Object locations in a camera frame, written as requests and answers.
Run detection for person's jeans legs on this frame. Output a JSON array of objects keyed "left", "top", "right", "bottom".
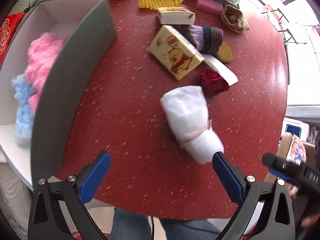
[{"left": 110, "top": 206, "right": 225, "bottom": 240}]

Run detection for person's right hand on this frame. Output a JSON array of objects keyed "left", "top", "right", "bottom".
[{"left": 301, "top": 212, "right": 320, "bottom": 228}]

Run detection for white fringed blanket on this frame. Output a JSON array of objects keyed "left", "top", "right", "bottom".
[{"left": 0, "top": 162, "right": 35, "bottom": 240}]

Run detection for small yellow tissue pack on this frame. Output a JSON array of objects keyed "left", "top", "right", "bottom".
[{"left": 157, "top": 6, "right": 195, "bottom": 25}]

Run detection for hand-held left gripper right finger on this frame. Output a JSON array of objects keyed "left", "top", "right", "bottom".
[{"left": 212, "top": 152, "right": 297, "bottom": 240}]

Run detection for white paper packet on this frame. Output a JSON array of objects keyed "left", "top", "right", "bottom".
[{"left": 204, "top": 54, "right": 238, "bottom": 85}]

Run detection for pink soap bar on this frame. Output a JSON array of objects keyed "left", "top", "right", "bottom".
[{"left": 195, "top": 0, "right": 224, "bottom": 13}]

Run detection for red embroidered cushion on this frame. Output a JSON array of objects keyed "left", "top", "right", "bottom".
[{"left": 0, "top": 12, "right": 27, "bottom": 65}]

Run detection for white and blue storage bin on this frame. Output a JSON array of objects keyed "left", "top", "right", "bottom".
[{"left": 284, "top": 123, "right": 309, "bottom": 143}]

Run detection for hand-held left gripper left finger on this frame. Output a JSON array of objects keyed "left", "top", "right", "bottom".
[{"left": 27, "top": 151, "right": 111, "bottom": 240}]

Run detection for pink fluffy yarn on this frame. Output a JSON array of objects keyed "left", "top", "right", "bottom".
[{"left": 25, "top": 33, "right": 69, "bottom": 93}]

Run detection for mustard yellow soft pad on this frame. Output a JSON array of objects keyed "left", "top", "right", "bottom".
[{"left": 216, "top": 42, "right": 233, "bottom": 63}]

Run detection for wooden chair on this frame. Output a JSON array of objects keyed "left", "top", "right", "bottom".
[{"left": 265, "top": 132, "right": 315, "bottom": 195}]

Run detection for grey storage box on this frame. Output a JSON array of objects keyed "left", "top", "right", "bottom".
[{"left": 0, "top": 0, "right": 117, "bottom": 190}]

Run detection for black folding chair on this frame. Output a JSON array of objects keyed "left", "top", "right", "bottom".
[{"left": 261, "top": 4, "right": 320, "bottom": 45}]

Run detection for large yellow tissue pack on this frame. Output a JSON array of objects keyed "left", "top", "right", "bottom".
[{"left": 149, "top": 25, "right": 205, "bottom": 81}]

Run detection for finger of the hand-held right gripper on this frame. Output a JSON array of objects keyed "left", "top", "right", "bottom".
[{"left": 262, "top": 153, "right": 320, "bottom": 199}]

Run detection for red fabric rose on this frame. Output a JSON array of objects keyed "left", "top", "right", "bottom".
[{"left": 199, "top": 69, "right": 230, "bottom": 98}]

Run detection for black cable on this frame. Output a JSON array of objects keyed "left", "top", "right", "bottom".
[{"left": 15, "top": 0, "right": 38, "bottom": 13}]

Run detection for tan drawstring pouch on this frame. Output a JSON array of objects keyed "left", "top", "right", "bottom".
[{"left": 221, "top": 4, "right": 250, "bottom": 34}]

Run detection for light blue fluffy yarn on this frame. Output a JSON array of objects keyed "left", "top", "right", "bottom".
[{"left": 12, "top": 74, "right": 38, "bottom": 145}]

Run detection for white plastic bag bundle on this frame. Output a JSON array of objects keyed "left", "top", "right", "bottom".
[{"left": 160, "top": 85, "right": 224, "bottom": 165}]

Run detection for floral cushion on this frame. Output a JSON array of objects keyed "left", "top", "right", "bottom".
[{"left": 285, "top": 134, "right": 307, "bottom": 165}]

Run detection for purple and black knitted hat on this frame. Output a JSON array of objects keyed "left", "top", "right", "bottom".
[{"left": 179, "top": 24, "right": 224, "bottom": 55}]

